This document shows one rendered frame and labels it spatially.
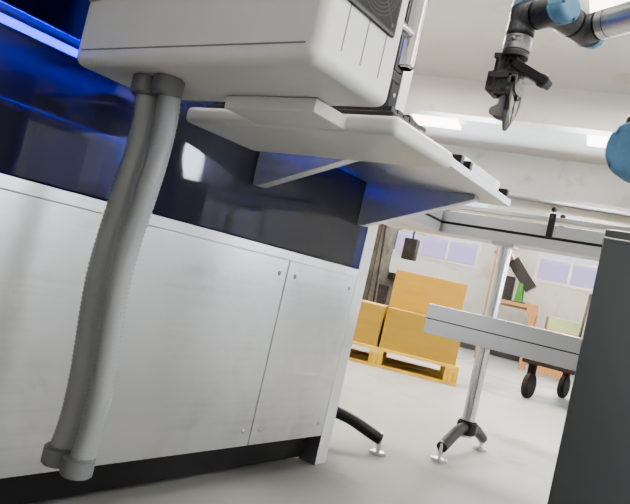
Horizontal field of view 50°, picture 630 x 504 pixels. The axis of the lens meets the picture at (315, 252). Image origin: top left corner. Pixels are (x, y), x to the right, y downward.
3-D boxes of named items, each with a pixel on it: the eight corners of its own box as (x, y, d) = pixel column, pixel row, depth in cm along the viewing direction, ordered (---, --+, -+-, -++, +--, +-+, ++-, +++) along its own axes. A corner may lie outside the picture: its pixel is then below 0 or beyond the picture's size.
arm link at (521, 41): (536, 44, 181) (528, 31, 175) (533, 60, 181) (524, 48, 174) (509, 44, 186) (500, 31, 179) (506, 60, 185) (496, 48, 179)
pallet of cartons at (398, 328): (469, 379, 559) (488, 291, 561) (450, 389, 463) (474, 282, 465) (321, 340, 607) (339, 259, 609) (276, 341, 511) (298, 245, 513)
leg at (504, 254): (449, 433, 260) (491, 240, 262) (458, 432, 267) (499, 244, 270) (471, 441, 255) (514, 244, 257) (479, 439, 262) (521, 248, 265)
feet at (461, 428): (425, 458, 242) (433, 420, 243) (473, 446, 283) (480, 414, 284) (445, 466, 238) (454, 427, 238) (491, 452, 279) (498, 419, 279)
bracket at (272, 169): (252, 184, 157) (264, 130, 157) (259, 187, 159) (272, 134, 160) (377, 201, 138) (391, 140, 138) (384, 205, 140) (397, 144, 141)
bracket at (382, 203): (356, 224, 198) (366, 181, 199) (361, 226, 201) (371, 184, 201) (464, 242, 179) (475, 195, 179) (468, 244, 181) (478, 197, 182)
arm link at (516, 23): (531, -12, 175) (506, -4, 182) (522, 29, 174) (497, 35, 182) (550, 0, 179) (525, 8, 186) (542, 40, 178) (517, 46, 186)
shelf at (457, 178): (215, 117, 155) (217, 108, 155) (362, 187, 213) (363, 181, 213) (398, 129, 128) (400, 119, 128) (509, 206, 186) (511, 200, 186)
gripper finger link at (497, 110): (487, 129, 181) (494, 96, 182) (508, 131, 178) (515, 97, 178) (483, 126, 179) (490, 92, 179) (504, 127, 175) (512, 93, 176)
